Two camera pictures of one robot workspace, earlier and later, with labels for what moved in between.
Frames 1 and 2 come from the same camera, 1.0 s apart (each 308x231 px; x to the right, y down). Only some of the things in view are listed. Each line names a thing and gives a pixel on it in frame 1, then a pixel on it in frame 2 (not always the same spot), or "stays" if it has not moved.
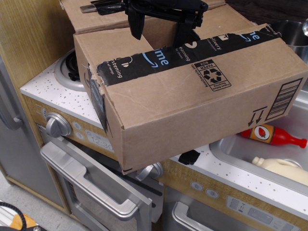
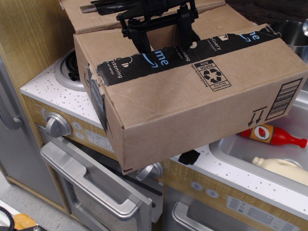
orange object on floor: (16, 222) stays
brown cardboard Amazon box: (158, 99) stays
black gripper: (188, 13) to (159, 14)
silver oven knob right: (152, 171) stays
